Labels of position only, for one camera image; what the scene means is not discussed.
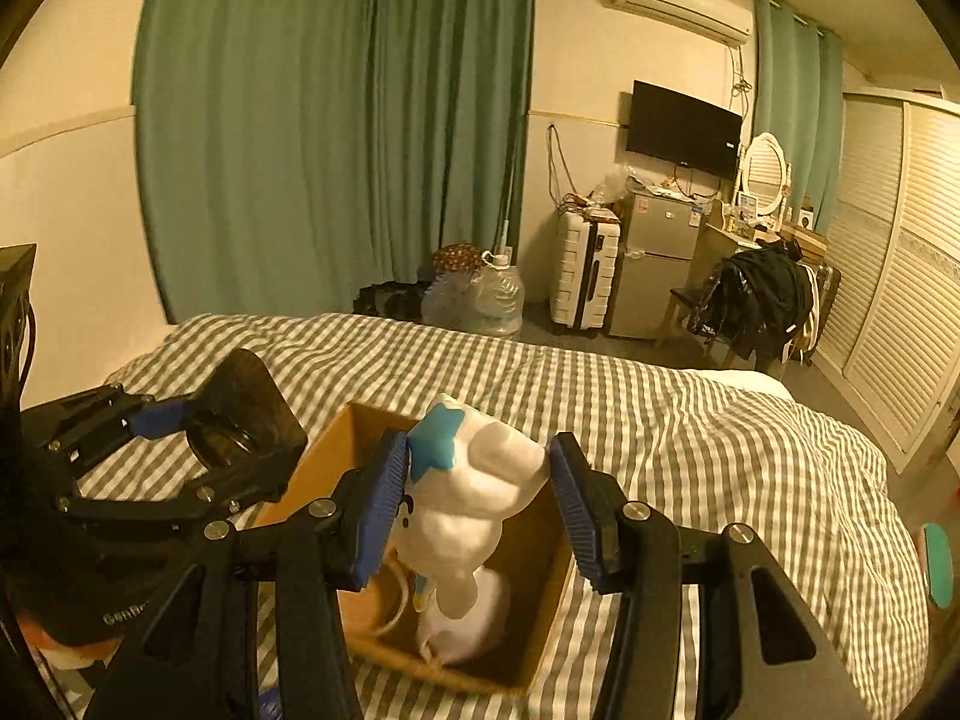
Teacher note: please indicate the white suitcase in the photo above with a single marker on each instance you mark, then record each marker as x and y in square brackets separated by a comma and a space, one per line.
[581, 270]

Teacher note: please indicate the light green curtain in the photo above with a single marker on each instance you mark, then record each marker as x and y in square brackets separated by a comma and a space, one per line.
[799, 105]

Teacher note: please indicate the brown cardboard box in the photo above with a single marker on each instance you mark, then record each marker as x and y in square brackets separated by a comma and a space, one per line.
[525, 604]

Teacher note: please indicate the white air conditioner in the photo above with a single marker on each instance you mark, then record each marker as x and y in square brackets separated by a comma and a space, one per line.
[679, 4]

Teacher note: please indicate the clear empty water jug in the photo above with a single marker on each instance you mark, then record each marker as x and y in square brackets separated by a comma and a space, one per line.
[448, 300]

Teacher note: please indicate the black jacket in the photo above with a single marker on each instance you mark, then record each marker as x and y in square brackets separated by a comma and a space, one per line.
[757, 292]

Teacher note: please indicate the clear water jug white cap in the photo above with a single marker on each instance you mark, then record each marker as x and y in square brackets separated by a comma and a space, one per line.
[496, 296]

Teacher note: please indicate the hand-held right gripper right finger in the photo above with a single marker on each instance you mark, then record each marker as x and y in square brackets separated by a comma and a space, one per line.
[579, 525]

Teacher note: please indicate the black bag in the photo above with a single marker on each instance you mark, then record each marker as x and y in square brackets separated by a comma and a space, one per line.
[390, 300]

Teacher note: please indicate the black wall television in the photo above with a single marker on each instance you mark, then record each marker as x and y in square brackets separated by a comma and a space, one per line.
[679, 127]

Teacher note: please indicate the white round plush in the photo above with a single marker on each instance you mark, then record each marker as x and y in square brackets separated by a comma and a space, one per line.
[469, 634]

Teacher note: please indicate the white oval mirror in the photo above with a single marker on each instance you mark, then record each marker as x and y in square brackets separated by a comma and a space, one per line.
[765, 172]

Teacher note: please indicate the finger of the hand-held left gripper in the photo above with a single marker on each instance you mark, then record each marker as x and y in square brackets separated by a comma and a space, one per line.
[180, 504]
[161, 417]

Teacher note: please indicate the wooden chair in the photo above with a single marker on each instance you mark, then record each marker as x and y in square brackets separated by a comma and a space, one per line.
[679, 315]

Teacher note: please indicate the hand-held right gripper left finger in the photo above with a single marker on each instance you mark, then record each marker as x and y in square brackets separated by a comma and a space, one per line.
[381, 514]

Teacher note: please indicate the wooden dressing table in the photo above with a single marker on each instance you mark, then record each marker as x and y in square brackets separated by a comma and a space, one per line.
[720, 240]

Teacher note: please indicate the person's left hand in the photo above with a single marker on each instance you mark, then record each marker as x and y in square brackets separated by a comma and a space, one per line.
[45, 636]

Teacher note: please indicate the white louvered wardrobe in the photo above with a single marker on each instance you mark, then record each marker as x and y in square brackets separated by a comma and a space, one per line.
[892, 277]

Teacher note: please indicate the dark green curtain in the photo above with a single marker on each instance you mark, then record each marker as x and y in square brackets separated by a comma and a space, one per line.
[315, 127]

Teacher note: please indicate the silver small fridge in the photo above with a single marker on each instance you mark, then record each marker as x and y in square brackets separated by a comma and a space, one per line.
[652, 262]

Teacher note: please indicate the patterned cloth bag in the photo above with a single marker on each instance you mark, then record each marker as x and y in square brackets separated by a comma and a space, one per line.
[457, 256]

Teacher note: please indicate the white toy figure blue star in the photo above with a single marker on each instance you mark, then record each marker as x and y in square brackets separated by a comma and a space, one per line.
[480, 480]

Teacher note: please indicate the dark plastic cup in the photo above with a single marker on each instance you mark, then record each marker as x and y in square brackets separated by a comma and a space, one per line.
[251, 397]

